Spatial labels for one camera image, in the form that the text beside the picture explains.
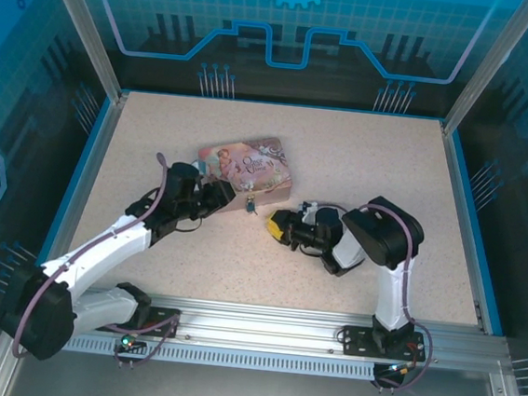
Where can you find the aluminium frame post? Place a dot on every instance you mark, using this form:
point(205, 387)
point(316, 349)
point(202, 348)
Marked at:
point(487, 65)
point(88, 31)

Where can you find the pink illustrated tin box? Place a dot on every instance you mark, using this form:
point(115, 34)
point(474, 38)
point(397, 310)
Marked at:
point(248, 164)

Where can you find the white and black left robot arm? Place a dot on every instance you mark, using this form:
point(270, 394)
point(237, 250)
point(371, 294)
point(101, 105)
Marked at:
point(100, 243)

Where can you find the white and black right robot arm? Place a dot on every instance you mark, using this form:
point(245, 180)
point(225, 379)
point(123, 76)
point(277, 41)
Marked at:
point(391, 285)

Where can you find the aluminium mounting rail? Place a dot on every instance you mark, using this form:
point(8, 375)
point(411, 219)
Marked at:
point(256, 328)

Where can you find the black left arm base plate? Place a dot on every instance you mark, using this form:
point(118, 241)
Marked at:
point(164, 315)

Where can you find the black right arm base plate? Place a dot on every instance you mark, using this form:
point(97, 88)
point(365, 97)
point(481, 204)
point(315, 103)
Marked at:
point(358, 340)

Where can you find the small blue padlock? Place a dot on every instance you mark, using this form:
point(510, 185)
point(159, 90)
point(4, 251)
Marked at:
point(249, 202)

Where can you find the connector with green light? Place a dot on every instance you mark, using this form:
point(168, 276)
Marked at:
point(127, 341)
point(399, 368)

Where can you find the small padlock key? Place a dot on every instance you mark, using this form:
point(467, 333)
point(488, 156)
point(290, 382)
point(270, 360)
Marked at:
point(254, 211)

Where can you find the left connector with green light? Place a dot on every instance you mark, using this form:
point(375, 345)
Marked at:
point(127, 341)

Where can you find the aluminium side frame rail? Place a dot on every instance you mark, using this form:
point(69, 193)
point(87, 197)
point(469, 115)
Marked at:
point(454, 179)

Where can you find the blue table edge strip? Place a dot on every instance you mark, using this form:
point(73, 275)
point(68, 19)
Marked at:
point(87, 153)
point(466, 189)

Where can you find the right connector with green light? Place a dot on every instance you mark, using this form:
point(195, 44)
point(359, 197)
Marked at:
point(399, 368)

